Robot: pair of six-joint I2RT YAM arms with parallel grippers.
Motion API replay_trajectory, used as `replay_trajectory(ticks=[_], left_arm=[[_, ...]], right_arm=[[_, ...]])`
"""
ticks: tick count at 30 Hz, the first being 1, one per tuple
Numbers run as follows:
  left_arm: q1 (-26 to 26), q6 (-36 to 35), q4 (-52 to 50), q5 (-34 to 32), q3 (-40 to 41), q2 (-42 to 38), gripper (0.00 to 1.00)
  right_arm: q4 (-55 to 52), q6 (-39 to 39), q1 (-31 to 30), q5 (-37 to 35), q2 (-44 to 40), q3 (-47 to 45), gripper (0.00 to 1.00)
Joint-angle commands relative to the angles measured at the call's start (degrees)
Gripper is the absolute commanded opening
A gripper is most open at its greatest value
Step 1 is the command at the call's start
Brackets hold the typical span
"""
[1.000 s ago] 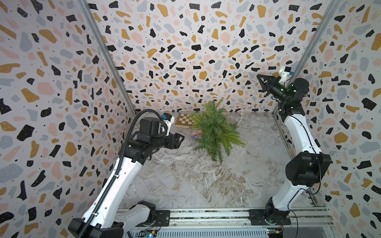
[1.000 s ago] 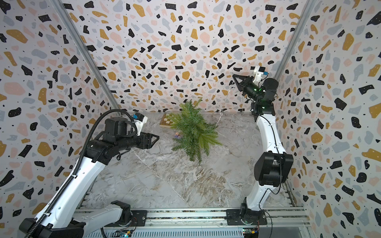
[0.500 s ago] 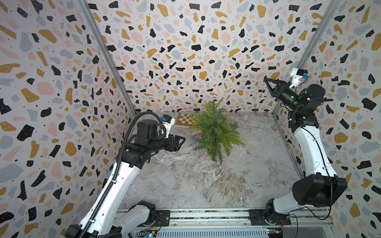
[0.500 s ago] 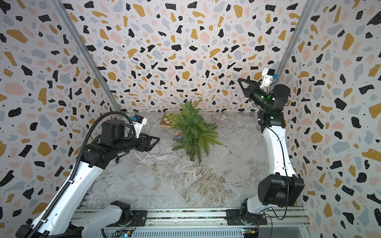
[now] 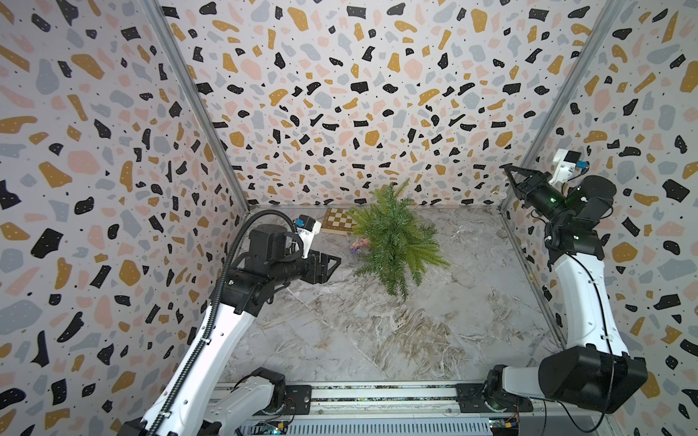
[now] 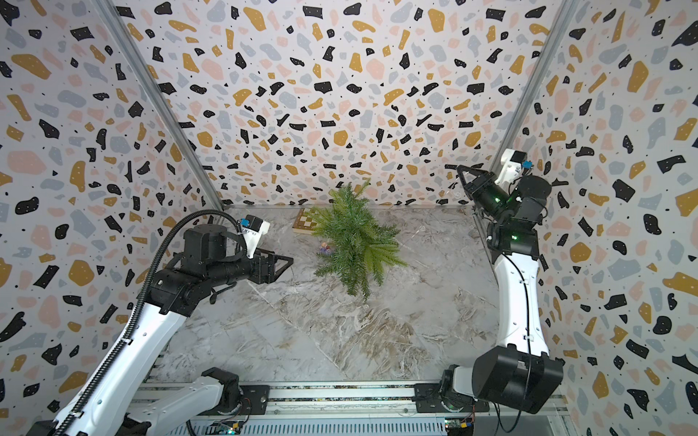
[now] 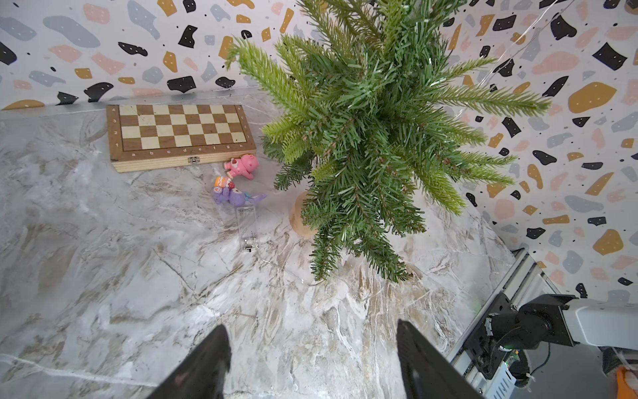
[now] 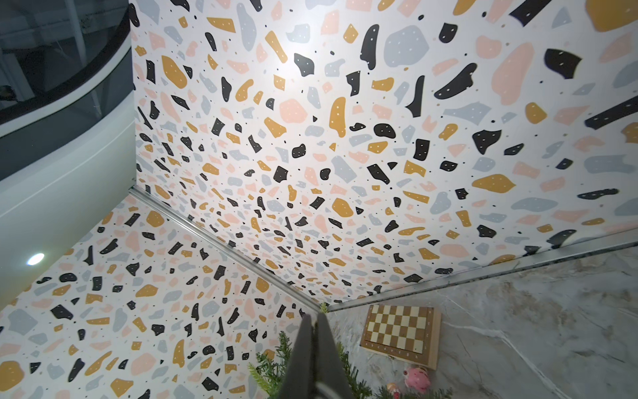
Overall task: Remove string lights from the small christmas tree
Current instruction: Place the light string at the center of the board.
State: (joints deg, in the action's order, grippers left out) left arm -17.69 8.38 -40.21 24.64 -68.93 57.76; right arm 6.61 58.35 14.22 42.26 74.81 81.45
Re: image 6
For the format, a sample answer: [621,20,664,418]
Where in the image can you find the wooden chessboard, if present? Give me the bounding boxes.
[292,208,318,235]

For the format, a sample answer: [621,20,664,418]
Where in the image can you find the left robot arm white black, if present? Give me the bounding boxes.
[29,215,294,435]

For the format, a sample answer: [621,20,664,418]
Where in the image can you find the small colourful toy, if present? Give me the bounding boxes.
[319,242,333,256]

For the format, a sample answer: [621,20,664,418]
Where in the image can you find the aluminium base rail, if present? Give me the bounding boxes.
[154,381,574,435]

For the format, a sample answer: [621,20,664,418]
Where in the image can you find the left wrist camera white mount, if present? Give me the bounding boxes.
[240,214,270,259]

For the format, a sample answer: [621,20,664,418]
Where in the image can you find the black corrugated cable conduit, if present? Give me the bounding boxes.
[51,209,244,436]

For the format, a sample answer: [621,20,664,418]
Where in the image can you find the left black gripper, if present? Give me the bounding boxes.
[207,244,294,290]

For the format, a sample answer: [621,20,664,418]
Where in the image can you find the small green christmas tree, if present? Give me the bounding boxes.
[309,181,406,301]

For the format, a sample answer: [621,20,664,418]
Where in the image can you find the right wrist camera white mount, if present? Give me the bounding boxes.
[496,148,533,188]

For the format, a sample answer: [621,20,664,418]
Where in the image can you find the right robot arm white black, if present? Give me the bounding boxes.
[439,165,563,414]

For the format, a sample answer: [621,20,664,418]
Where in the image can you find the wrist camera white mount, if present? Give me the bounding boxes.
[496,148,533,188]
[240,214,270,259]

